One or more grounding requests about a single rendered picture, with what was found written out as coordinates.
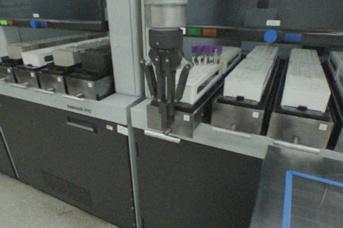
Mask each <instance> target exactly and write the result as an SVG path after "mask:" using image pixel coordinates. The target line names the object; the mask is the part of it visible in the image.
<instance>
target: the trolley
mask: <svg viewBox="0 0 343 228"><path fill-rule="evenodd" d="M248 228H343V161H341V160H337V159H332V158H326V157H321V156H317V155H312V154H307V153H302V152H300V151H295V150H290V149H286V148H281V147H276V146H272V145H267V147H266V152H265V156H264V161H263V166H262V170H261V173H260V178H259V183H258V187H257V192H256V197H255V201H254V204H253V209H252V214H251V218H250V223H249V227H248Z"/></svg>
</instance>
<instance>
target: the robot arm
mask: <svg viewBox="0 0 343 228"><path fill-rule="evenodd" d="M187 6H188V0H144V12H145V20H144V23H145V26H146V27H150V28H151V29H149V30H148V44H149V46H150V50H149V52H148V56H147V57H145V58H143V59H140V64H141V66H142V67H143V69H144V72H145V77H146V81H147V85H148V89H149V92H150V96H151V99H156V100H157V101H158V110H159V113H161V128H165V129H167V128H168V127H169V126H170V125H171V124H172V115H173V114H174V112H175V103H177V102H179V101H180V100H181V99H182V97H183V94H184V90H185V87H186V84H187V79H188V76H189V72H190V71H191V69H192V68H193V66H194V63H193V62H189V61H187V60H186V59H185V58H184V53H183V29H181V27H185V26H186V25H187ZM152 63H153V65H154V66H155V73H154V69H153V65H152ZM180 64H182V66H181V69H182V71H181V74H180V77H179V80H178V84H177V88H176V70H177V68H178V67H179V65H180ZM155 74H156V78H155ZM166 77H167V96H166Z"/></svg>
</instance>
